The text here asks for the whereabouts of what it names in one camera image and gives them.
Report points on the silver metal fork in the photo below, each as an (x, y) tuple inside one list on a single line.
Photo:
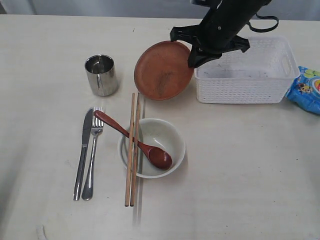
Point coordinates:
[(96, 130)]

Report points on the blue chips bag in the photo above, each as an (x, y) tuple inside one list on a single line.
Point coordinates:
[(305, 90)]

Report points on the brown wooden plate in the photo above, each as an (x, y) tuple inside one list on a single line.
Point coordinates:
[(162, 71)]

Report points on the white ceramic bowl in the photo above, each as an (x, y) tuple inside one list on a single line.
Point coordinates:
[(162, 134)]

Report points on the red-brown wooden spoon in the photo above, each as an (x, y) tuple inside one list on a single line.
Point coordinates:
[(156, 156)]

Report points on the white perforated plastic basket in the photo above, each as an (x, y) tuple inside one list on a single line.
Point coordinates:
[(261, 75)]

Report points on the silver table knife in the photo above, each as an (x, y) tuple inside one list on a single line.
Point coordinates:
[(86, 132)]

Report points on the wooden chopstick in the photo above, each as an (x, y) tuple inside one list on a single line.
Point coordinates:
[(135, 153), (130, 153)]

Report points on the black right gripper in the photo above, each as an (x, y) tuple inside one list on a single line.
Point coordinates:
[(206, 48)]

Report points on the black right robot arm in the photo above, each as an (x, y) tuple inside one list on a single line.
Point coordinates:
[(222, 22)]

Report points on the silver foil packet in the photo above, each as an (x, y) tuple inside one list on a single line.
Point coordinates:
[(100, 71)]

